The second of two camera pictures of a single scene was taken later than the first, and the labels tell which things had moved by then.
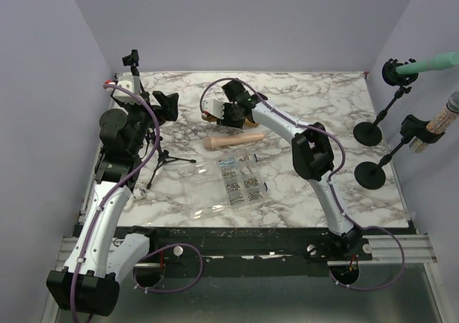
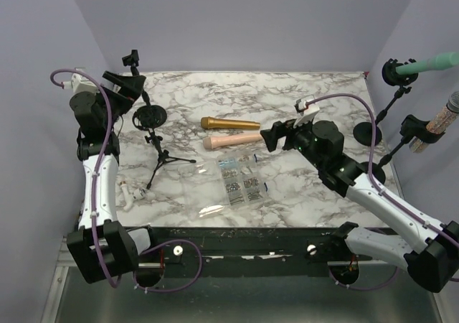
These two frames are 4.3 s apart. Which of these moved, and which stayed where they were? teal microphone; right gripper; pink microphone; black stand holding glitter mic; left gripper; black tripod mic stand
Moved: left gripper; right gripper
Stayed: teal microphone; black stand holding glitter mic; pink microphone; black tripod mic stand
